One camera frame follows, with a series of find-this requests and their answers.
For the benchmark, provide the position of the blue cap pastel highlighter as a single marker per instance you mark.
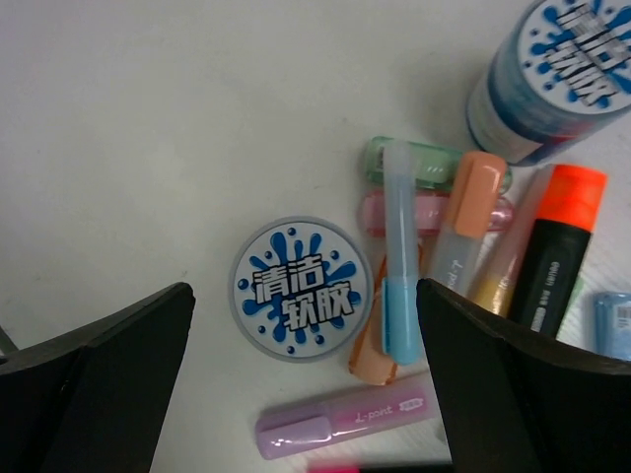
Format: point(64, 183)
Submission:
point(401, 332)

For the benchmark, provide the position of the pink cap black highlighter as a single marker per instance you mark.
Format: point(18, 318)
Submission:
point(402, 468)

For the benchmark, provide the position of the green cap pastel highlighter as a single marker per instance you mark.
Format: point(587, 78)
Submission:
point(576, 326)

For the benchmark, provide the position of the green correction tape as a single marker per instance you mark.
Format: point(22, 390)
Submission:
point(434, 167)

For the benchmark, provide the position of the pink correction tape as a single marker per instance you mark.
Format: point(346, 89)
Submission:
point(430, 209)

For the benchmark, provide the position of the orange correction tape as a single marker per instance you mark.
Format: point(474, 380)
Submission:
point(367, 360)

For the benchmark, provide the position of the peach cap pastel highlighter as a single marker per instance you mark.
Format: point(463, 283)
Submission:
point(479, 178)

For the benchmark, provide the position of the orange cap black highlighter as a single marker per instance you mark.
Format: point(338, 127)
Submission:
point(560, 236)

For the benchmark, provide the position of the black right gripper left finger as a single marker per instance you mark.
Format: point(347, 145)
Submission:
point(94, 399)

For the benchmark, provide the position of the purple cap pastel highlighter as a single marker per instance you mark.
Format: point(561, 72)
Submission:
point(299, 428)

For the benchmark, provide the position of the blue correction tape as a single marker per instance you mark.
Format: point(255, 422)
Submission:
point(612, 325)

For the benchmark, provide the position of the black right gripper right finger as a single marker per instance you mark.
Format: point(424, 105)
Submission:
point(513, 400)

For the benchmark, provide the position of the yellow pastel highlighter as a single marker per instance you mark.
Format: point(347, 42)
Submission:
point(494, 285)

